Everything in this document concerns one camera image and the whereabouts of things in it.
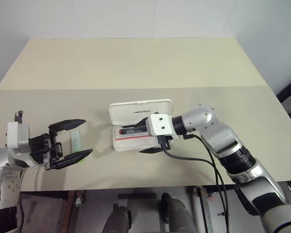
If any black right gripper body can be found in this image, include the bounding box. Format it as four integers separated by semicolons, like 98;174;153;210
157;135;174;150

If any red marker with dark barrel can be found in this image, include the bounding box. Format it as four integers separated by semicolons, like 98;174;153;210
118;127;149;136

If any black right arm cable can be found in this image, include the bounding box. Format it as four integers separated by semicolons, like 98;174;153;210
162;143;231;233
183;134;224;233

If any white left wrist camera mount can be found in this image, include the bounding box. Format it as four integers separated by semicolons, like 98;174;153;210
5;122;32;156

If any dark rounded shape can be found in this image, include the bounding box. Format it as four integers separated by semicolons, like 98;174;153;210
104;203;133;233
161;192;197;233

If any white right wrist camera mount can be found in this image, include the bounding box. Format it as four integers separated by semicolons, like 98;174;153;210
146;114;179;141

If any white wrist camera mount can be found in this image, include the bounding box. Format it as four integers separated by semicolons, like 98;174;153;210
146;114;179;141
5;122;32;156

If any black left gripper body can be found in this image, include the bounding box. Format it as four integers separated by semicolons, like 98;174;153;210
30;132;64;171

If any white plastic pencil case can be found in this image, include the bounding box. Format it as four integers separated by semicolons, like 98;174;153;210
108;98;174;152

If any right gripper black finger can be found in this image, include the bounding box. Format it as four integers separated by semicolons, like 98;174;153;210
122;117;150;130
139;146;164;154

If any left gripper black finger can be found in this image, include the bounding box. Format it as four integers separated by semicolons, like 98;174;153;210
48;118;87;135
53;149;93;170

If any brown table beam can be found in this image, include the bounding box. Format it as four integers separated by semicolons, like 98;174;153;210
66;190;86;233

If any metal table leg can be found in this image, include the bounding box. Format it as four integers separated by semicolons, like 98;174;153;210
193;185;215;233

